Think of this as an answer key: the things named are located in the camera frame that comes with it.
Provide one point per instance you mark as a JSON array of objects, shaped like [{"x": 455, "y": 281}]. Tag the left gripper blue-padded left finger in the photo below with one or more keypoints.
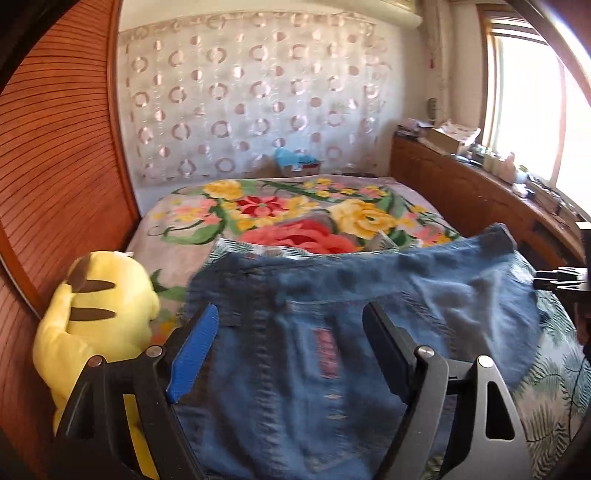
[{"x": 93, "y": 440}]

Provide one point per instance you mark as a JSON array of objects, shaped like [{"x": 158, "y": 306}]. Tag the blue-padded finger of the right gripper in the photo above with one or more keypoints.
[{"x": 563, "y": 273}]

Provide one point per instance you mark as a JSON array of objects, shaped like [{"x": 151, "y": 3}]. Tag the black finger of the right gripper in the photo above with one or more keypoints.
[{"x": 556, "y": 285}]

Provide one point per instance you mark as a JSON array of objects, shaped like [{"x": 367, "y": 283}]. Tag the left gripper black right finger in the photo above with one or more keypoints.
[{"x": 466, "y": 404}]

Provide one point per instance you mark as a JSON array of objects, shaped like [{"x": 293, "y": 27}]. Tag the blue denim jeans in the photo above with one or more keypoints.
[{"x": 293, "y": 389}]

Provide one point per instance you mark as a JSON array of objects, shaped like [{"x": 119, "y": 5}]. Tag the palm leaf print blanket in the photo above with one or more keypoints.
[{"x": 553, "y": 395}]

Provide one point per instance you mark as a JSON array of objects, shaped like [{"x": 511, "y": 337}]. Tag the wooden sideboard cabinet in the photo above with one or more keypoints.
[{"x": 471, "y": 199}]

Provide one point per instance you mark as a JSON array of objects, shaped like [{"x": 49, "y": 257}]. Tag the pink bottle on sill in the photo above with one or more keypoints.
[{"x": 507, "y": 169}]

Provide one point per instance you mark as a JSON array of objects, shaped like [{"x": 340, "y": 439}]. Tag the yellow Pikachu plush toy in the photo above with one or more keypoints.
[{"x": 104, "y": 307}]

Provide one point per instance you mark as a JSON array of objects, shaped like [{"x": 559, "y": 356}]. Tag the cardboard box on cabinet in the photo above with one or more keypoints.
[{"x": 452, "y": 138}]

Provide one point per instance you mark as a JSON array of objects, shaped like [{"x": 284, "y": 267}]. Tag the floral pink bed cover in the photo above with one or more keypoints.
[{"x": 321, "y": 214}]

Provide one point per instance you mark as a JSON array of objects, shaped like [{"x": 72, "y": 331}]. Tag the wooden louvered wardrobe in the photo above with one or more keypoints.
[{"x": 65, "y": 190}]

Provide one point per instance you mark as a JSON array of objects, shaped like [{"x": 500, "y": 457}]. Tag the tied-back window drape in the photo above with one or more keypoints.
[{"x": 438, "y": 33}]

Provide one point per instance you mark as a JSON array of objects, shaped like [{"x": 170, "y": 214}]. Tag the blue toy on headboard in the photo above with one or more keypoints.
[{"x": 292, "y": 164}]

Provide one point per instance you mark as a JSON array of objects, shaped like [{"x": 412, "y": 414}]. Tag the sheer circle pattern curtain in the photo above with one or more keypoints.
[{"x": 215, "y": 96}]

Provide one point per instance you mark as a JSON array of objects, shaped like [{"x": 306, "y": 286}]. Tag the window with wooden frame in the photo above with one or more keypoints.
[{"x": 536, "y": 113}]

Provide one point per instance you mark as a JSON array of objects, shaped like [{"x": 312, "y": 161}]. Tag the white wall air conditioner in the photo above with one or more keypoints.
[{"x": 400, "y": 13}]

